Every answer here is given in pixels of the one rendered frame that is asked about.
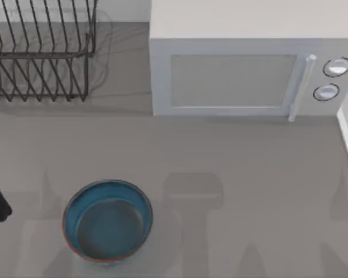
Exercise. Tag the small microwave knob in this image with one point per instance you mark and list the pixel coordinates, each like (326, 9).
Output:
(326, 92)

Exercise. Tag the pale microwave oven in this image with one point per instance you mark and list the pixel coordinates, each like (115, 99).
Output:
(249, 29)

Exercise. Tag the large microwave knob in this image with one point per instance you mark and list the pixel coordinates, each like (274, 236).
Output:
(337, 67)

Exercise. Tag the blue bowl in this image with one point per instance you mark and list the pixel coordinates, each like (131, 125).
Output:
(110, 228)

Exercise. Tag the microwave oven door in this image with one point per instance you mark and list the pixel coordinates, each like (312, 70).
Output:
(232, 81)

